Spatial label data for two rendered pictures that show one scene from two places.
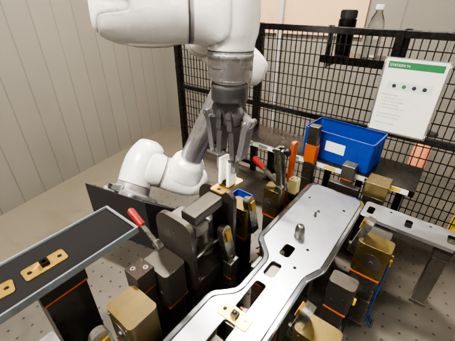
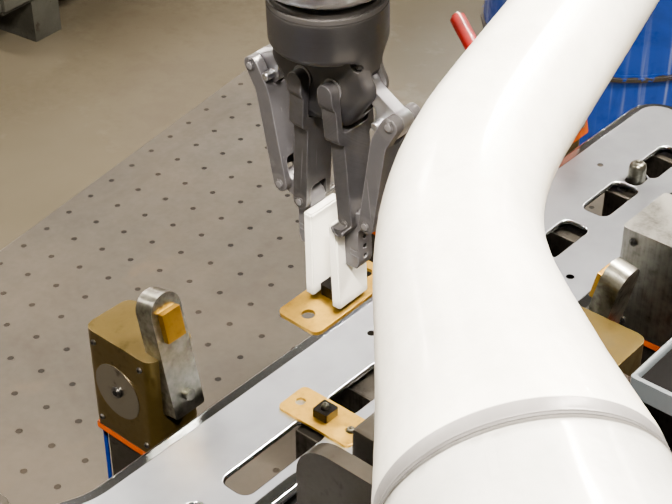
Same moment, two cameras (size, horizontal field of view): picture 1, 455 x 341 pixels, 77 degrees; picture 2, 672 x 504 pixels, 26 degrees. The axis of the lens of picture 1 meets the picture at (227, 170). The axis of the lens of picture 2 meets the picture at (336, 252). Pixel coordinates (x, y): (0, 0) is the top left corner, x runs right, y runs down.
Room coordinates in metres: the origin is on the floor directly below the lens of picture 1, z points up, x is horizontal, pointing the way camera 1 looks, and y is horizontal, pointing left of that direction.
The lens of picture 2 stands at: (1.38, 0.04, 1.88)
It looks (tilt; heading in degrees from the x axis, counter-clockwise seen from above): 35 degrees down; 183
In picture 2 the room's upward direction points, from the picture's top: straight up
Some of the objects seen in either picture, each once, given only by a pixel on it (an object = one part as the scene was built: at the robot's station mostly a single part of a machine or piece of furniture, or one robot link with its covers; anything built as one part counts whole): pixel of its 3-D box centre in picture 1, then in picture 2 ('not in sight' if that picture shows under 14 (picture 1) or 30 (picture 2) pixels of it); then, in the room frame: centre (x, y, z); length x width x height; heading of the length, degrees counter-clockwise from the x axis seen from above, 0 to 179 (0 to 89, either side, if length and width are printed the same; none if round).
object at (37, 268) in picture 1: (44, 262); not in sight; (0.42, 0.39, 1.17); 0.08 x 0.04 x 0.01; 141
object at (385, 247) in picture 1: (366, 283); not in sight; (0.59, -0.44, 0.87); 0.12 x 0.07 x 0.35; 52
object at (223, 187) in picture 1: (227, 183); (337, 289); (0.57, 0.00, 1.27); 0.08 x 0.04 x 0.01; 141
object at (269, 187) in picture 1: (267, 222); not in sight; (0.88, -0.16, 0.87); 0.10 x 0.07 x 0.35; 52
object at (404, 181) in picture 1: (313, 151); not in sight; (1.23, -0.42, 1.01); 0.90 x 0.22 x 0.03; 52
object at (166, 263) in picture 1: (168, 304); not in sight; (0.51, 0.17, 0.89); 0.12 x 0.07 x 0.38; 52
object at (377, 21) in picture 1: (374, 31); not in sight; (1.34, -0.62, 1.53); 0.07 x 0.07 x 0.20
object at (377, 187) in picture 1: (367, 216); not in sight; (0.90, -0.58, 0.88); 0.08 x 0.08 x 0.36; 52
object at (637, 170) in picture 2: not in sight; (636, 175); (-0.01, 0.31, 1.00); 0.02 x 0.02 x 0.04
